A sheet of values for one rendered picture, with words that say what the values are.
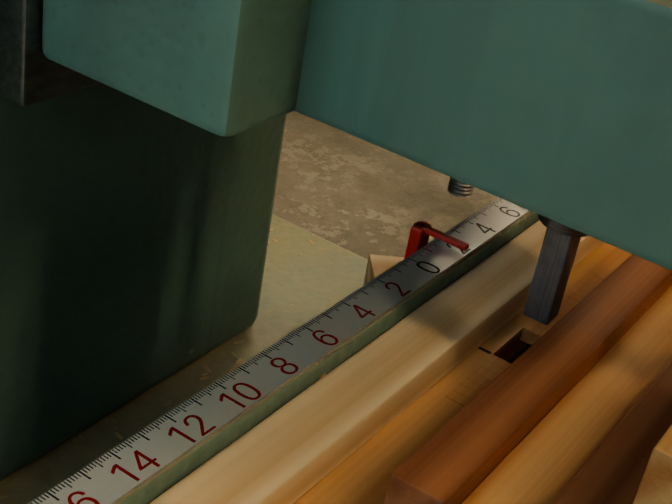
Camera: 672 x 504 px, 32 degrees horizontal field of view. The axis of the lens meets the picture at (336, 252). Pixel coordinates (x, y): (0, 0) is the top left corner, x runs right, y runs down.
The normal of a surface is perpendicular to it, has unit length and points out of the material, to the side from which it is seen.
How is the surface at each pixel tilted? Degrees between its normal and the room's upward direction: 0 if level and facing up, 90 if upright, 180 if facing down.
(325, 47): 90
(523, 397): 0
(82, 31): 90
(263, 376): 0
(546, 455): 0
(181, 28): 90
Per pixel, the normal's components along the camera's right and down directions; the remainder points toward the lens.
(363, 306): 0.15, -0.86
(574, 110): -0.56, 0.33
